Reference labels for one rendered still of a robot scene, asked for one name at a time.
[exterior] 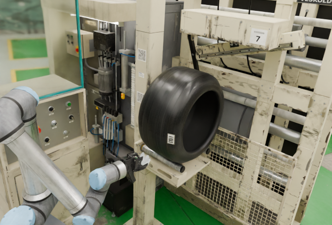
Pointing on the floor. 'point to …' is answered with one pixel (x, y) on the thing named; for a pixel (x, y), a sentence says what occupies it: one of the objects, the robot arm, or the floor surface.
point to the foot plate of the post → (153, 224)
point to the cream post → (144, 216)
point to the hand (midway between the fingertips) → (148, 160)
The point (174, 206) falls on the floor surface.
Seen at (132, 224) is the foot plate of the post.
